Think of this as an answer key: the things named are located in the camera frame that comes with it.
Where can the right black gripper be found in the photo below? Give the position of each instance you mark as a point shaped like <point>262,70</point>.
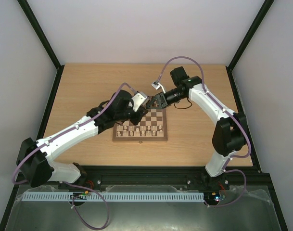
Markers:
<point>163,100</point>

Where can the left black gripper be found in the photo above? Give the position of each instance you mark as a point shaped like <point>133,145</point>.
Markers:
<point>140,115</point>

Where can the wooden chess board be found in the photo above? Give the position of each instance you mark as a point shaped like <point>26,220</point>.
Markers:
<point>154,117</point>

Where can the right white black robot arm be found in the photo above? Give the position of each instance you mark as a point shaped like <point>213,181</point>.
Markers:
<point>230,133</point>

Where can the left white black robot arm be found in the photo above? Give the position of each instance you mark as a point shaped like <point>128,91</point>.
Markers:
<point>36,159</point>

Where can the row of white pieces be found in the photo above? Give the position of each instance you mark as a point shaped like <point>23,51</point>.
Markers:
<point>139,131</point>

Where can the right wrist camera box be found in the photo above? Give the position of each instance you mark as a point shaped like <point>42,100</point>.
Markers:
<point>158,86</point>

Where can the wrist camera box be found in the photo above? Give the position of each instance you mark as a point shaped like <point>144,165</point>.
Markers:
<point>158,86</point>
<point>139,99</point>

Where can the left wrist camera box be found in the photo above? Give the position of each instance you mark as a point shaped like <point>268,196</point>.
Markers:
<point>139,99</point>

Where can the light blue cable duct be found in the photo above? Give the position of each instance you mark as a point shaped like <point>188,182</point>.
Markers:
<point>114,197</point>

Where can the black aluminium frame rail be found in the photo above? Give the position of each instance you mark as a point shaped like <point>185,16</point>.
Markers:
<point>186,178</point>

